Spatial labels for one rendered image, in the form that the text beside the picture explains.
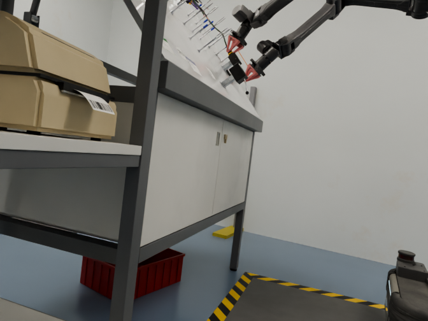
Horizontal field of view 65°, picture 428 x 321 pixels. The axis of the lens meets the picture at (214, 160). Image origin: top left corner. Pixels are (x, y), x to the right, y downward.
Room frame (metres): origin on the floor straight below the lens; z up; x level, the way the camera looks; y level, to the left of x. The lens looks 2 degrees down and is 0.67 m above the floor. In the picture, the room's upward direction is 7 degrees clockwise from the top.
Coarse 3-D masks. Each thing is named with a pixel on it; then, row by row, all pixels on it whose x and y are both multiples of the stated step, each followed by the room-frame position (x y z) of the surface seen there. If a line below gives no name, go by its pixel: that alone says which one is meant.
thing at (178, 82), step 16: (160, 64) 0.80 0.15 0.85; (160, 80) 0.80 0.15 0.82; (176, 80) 0.84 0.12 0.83; (192, 80) 0.93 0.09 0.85; (176, 96) 0.90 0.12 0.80; (192, 96) 0.94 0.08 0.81; (208, 96) 1.06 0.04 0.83; (208, 112) 1.20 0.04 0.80; (224, 112) 1.23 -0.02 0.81; (240, 112) 1.43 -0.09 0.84; (256, 128) 1.76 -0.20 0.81
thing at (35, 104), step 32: (0, 32) 0.52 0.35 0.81; (32, 32) 0.52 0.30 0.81; (0, 64) 0.51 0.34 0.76; (32, 64) 0.51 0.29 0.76; (64, 64) 0.57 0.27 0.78; (96, 64) 0.66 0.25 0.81; (0, 96) 0.51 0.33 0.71; (32, 96) 0.49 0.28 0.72; (64, 96) 0.54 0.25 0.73; (0, 128) 0.73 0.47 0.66; (32, 128) 0.50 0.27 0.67; (64, 128) 0.55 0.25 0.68; (96, 128) 0.63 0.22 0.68
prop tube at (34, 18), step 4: (32, 0) 1.13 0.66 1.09; (36, 0) 1.13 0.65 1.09; (40, 0) 1.14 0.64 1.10; (32, 4) 1.13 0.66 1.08; (36, 4) 1.13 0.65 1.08; (32, 8) 1.13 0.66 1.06; (36, 8) 1.14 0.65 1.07; (32, 12) 1.13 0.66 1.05; (36, 12) 1.14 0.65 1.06; (32, 16) 1.13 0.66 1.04; (36, 16) 1.15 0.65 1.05; (32, 20) 1.13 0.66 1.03; (36, 20) 1.15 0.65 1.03
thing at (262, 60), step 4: (264, 56) 1.60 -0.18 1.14; (252, 60) 1.60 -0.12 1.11; (260, 60) 1.60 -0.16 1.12; (264, 60) 1.60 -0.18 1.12; (268, 60) 1.60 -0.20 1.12; (256, 64) 1.59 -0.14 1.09; (260, 64) 1.60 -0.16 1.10; (264, 64) 1.60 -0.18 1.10; (268, 64) 1.61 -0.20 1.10; (260, 68) 1.59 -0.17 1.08; (264, 68) 1.62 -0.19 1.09
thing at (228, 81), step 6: (234, 66) 1.32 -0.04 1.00; (240, 66) 1.32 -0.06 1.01; (234, 72) 1.32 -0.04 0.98; (240, 72) 1.31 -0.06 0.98; (228, 78) 1.34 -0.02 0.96; (234, 78) 1.32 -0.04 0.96; (240, 78) 1.31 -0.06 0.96; (246, 78) 1.34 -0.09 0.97; (222, 84) 1.34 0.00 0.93; (228, 84) 1.35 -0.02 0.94; (246, 90) 1.32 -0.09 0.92
